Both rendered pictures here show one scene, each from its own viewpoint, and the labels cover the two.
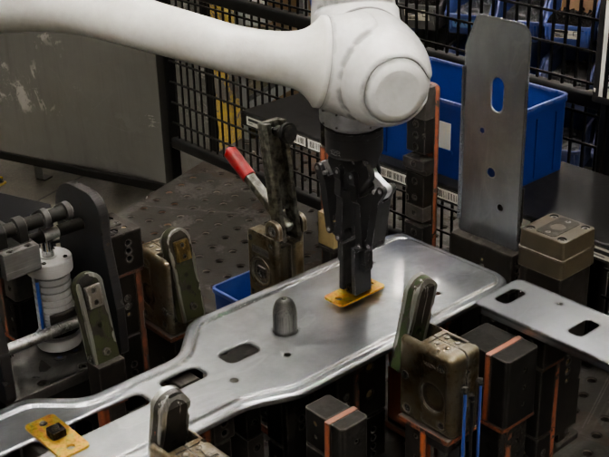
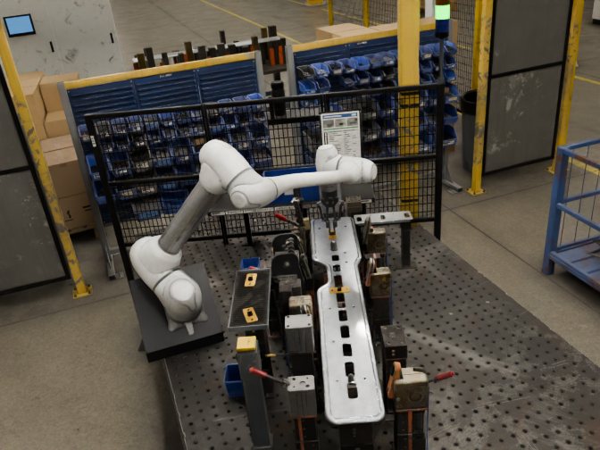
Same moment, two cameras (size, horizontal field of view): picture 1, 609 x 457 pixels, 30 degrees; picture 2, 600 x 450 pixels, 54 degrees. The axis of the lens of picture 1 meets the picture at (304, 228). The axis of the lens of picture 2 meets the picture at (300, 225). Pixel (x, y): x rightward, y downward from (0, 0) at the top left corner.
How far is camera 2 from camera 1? 1.97 m
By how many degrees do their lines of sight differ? 42
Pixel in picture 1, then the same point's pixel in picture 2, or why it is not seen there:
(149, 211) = not seen: hidden behind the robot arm
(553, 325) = (377, 220)
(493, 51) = not seen: hidden behind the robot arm
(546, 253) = (356, 205)
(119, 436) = (349, 282)
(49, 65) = not seen: outside the picture
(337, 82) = (361, 175)
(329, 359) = (354, 248)
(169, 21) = (320, 175)
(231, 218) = (185, 256)
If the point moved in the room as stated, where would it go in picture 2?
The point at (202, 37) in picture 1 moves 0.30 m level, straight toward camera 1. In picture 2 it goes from (331, 176) to (395, 188)
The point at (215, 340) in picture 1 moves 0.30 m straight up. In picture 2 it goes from (325, 259) to (320, 199)
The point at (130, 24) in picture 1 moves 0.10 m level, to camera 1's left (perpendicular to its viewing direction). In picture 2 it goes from (311, 180) to (295, 189)
